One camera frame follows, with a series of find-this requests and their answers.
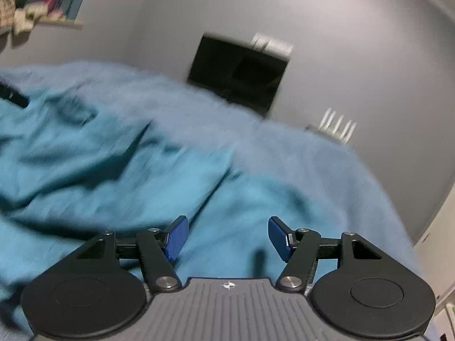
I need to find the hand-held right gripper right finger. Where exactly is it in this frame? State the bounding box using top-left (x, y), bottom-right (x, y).
top-left (268, 216), bottom-right (391, 294)

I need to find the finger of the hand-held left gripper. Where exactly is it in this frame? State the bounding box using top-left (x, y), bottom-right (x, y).
top-left (0, 81), bottom-right (29, 109)

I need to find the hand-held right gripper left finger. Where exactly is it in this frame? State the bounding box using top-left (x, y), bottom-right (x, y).
top-left (66, 215), bottom-right (190, 294)

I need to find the teal garment with black drawstring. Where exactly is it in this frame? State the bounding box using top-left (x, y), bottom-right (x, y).
top-left (0, 94), bottom-right (359, 338)

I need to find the light blue bed blanket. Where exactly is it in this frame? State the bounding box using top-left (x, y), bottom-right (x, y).
top-left (0, 60), bottom-right (431, 341)

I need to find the white plush toy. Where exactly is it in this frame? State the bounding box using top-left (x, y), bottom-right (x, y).
top-left (12, 3), bottom-right (50, 37)

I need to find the white window sill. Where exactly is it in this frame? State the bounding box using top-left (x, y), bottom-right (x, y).
top-left (34, 18), bottom-right (84, 30)

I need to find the beige plush toy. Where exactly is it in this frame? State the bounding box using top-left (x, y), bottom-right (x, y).
top-left (0, 0), bottom-right (18, 36)

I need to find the pink toy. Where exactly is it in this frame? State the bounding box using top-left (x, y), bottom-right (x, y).
top-left (41, 0), bottom-right (63, 20)

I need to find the white router with antennas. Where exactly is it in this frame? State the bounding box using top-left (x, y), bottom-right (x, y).
top-left (306, 107), bottom-right (358, 145)

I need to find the black laptop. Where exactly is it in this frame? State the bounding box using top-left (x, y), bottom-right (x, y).
top-left (187, 33), bottom-right (289, 117)

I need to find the white wall socket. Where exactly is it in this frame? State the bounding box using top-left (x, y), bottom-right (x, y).
top-left (251, 33), bottom-right (294, 58)

